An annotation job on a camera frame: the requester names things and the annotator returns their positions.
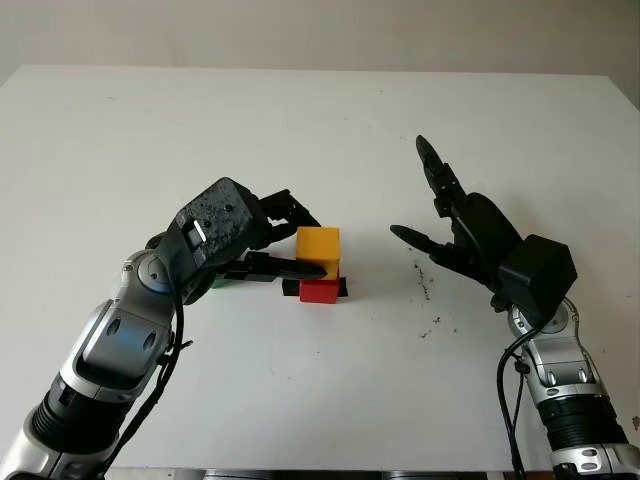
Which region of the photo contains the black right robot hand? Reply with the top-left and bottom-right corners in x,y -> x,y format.
389,133 -> 524,314

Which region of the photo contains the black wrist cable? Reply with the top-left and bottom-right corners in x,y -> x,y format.
102,287 -> 194,476
495,324 -> 539,474

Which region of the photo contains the black tape strip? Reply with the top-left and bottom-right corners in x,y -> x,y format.
281,277 -> 350,299

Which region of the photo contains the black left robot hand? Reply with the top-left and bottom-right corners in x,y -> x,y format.
179,188 -> 331,306

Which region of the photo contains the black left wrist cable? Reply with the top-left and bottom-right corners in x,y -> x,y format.
102,287 -> 194,476

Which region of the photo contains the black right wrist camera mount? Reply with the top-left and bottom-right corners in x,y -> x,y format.
498,234 -> 579,326

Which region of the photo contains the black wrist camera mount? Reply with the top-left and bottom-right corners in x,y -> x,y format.
166,176 -> 269,274
498,234 -> 579,326

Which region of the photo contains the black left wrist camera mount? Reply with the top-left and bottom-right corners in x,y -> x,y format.
166,176 -> 269,274

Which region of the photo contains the yellow wooden block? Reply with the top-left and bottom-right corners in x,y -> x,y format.
295,226 -> 342,281

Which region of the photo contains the red wooden block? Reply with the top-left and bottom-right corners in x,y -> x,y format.
298,278 -> 340,305

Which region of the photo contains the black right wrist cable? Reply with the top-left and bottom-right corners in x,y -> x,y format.
495,324 -> 539,474

